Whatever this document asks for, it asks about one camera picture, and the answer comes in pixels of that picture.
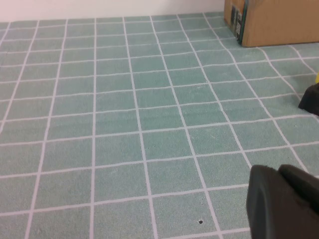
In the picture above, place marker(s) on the green grid tablecloth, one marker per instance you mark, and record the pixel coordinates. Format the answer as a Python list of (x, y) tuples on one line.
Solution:
[(124, 124)]

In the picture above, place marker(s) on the black plastic bracket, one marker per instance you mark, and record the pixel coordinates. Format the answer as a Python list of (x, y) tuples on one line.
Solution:
[(311, 99)]

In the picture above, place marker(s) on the yellow cube block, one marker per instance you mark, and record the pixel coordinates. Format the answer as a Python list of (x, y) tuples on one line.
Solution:
[(317, 77)]

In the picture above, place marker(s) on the brown cardboard box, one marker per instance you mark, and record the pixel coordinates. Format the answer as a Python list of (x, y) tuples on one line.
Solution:
[(274, 22)]

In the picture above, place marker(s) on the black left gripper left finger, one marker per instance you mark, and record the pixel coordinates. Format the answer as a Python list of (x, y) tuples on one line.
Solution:
[(269, 211)]

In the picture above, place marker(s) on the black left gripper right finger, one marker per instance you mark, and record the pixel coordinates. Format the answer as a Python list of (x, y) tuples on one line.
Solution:
[(304, 189)]

